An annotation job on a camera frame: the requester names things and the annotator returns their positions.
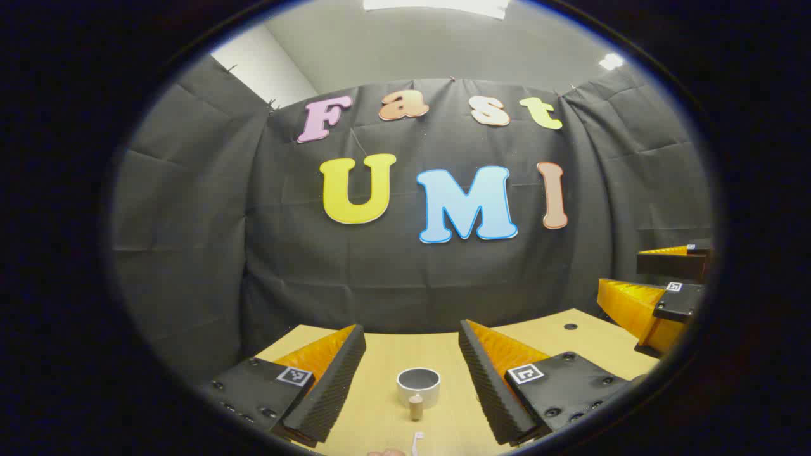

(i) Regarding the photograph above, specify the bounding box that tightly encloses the light wooden desktop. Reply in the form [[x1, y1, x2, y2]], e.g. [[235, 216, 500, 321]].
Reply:
[[253, 308, 663, 456]]

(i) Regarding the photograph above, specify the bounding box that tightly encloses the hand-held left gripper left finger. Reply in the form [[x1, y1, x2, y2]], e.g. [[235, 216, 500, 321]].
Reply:
[[196, 324, 367, 447]]

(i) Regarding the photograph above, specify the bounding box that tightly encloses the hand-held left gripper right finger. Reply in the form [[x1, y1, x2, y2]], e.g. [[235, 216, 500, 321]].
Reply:
[[459, 319, 647, 446]]

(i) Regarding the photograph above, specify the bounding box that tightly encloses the white cup with wooden handle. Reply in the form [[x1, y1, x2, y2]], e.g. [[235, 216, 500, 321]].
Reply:
[[397, 368, 441, 422]]

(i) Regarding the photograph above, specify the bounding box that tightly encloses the black backdrop cloth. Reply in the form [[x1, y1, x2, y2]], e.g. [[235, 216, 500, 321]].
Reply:
[[111, 54, 713, 381]]

